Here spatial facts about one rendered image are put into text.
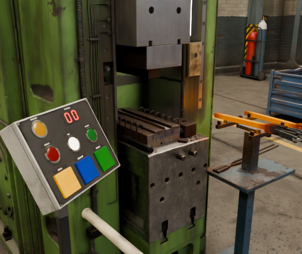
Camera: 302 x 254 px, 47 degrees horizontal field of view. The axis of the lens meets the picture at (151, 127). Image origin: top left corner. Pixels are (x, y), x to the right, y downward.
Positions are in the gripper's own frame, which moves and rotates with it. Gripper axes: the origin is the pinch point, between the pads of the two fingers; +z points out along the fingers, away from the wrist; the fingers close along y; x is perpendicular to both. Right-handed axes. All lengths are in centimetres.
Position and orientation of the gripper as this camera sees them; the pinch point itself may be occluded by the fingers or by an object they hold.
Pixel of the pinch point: (277, 129)
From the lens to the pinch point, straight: 163.2
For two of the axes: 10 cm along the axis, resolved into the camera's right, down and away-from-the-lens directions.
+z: -5.6, -2.4, 7.9
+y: 8.3, -1.7, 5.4
